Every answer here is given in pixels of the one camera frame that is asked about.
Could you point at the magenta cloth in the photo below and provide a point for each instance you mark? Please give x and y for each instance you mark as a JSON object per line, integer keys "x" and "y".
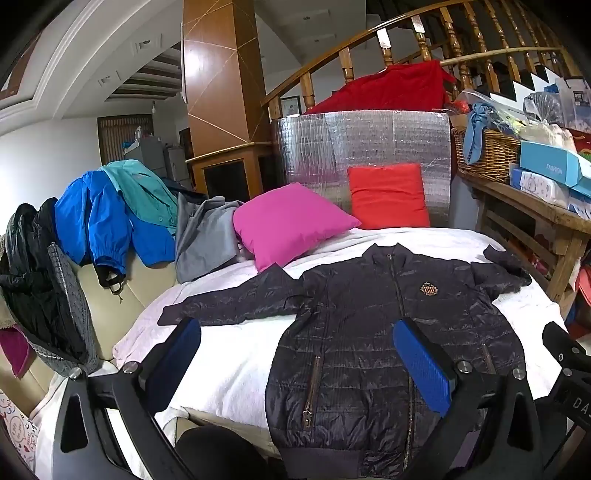
{"x": 14, "y": 348}

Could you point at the white tissue packet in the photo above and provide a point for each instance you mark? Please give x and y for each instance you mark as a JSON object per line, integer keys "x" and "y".
{"x": 540, "y": 185}

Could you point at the wooden table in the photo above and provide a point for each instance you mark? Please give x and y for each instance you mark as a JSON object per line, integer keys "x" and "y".
{"x": 526, "y": 207}

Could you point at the white blanket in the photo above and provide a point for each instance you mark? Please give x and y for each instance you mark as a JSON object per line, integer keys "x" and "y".
{"x": 231, "y": 369}

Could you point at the silver insulation panel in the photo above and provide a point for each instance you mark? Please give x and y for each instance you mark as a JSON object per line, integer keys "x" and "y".
{"x": 360, "y": 143}

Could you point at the grey refrigerator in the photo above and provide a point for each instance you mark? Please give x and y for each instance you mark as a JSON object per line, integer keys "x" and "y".
{"x": 152, "y": 154}

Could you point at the cream cloth bundle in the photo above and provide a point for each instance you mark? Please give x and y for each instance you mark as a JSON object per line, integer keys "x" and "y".
{"x": 547, "y": 134}

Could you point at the printed white cushion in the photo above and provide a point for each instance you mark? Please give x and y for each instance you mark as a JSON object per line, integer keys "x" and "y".
{"x": 14, "y": 427}

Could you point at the beige sofa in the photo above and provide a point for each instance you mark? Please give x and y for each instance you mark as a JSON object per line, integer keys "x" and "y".
{"x": 124, "y": 300}

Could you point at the wooden drying rack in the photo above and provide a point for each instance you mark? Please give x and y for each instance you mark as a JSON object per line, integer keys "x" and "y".
{"x": 415, "y": 41}

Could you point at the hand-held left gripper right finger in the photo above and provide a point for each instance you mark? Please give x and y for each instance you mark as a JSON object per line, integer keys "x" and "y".
{"x": 422, "y": 364}

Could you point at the grey knit garment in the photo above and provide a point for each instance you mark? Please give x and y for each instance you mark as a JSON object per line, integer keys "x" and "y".
{"x": 76, "y": 314}

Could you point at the teal shirt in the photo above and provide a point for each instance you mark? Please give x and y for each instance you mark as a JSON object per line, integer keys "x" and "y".
{"x": 143, "y": 189}

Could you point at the red pillow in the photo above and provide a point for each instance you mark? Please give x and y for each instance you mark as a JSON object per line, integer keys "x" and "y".
{"x": 388, "y": 196}

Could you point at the pink pillow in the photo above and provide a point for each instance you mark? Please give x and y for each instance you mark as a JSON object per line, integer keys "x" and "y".
{"x": 286, "y": 226}

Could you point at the wooden pillar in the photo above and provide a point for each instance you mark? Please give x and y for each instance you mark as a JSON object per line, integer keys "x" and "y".
{"x": 221, "y": 78}

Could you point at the blue cardboard box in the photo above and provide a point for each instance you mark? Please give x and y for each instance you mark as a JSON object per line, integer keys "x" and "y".
{"x": 551, "y": 161}

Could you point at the light blue cloth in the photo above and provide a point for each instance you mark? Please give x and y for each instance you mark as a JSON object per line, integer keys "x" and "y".
{"x": 478, "y": 127}

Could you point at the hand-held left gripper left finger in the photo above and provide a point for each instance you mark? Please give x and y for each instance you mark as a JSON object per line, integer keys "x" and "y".
{"x": 179, "y": 350}

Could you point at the framed picture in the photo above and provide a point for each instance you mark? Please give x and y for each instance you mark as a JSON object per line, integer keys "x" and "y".
{"x": 291, "y": 107}

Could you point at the shiny black jacket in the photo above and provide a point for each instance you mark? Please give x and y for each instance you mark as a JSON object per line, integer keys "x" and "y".
{"x": 32, "y": 286}

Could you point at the blue jacket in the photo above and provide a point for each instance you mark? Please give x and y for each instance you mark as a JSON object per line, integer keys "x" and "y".
{"x": 101, "y": 221}

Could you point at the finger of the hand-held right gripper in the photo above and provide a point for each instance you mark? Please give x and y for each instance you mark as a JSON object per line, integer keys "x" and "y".
{"x": 564, "y": 344}

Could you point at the wicker basket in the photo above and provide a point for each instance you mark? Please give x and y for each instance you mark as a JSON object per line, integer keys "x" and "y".
{"x": 489, "y": 154}

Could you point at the red cloth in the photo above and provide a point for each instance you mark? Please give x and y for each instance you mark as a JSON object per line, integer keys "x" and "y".
{"x": 383, "y": 90}

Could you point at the black puffer jacket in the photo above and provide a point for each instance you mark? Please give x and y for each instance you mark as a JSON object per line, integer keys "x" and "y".
{"x": 351, "y": 332}

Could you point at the clear plastic bag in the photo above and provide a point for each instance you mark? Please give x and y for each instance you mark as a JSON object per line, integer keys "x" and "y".
{"x": 547, "y": 108}

